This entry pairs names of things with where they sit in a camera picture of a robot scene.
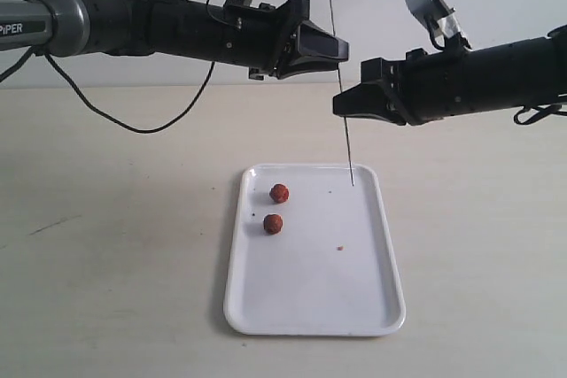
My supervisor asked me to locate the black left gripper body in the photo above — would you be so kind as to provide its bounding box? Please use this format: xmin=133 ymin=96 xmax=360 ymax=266
xmin=221 ymin=0 xmax=310 ymax=80

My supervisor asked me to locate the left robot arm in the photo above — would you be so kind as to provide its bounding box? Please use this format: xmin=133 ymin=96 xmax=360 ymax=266
xmin=1 ymin=0 xmax=349 ymax=80

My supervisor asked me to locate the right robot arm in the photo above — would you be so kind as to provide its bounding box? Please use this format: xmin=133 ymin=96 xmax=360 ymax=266
xmin=332 ymin=27 xmax=566 ymax=126

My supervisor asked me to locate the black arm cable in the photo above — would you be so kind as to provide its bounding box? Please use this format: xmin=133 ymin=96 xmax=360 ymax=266
xmin=0 ymin=0 xmax=236 ymax=135
xmin=513 ymin=96 xmax=567 ymax=127

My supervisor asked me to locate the white rectangular plastic tray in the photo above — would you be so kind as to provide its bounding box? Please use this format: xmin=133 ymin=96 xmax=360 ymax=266
xmin=223 ymin=164 xmax=406 ymax=337

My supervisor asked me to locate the thin metal skewer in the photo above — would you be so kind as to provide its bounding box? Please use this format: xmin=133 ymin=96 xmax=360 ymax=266
xmin=328 ymin=0 xmax=354 ymax=187

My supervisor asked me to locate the red meatball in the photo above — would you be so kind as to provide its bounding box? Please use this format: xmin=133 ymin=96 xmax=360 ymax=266
xmin=269 ymin=183 xmax=290 ymax=204
xmin=262 ymin=213 xmax=284 ymax=235

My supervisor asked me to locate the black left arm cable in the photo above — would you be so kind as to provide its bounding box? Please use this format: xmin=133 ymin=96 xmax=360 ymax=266
xmin=0 ymin=0 xmax=236 ymax=135

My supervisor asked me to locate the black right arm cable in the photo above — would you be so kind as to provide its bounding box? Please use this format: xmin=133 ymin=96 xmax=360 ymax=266
xmin=513 ymin=96 xmax=567 ymax=127

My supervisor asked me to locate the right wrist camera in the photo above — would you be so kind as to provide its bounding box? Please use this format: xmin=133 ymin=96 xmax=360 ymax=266
xmin=405 ymin=0 xmax=471 ymax=51

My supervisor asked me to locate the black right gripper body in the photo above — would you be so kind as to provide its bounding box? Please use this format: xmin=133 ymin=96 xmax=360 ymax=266
xmin=361 ymin=49 xmax=456 ymax=126

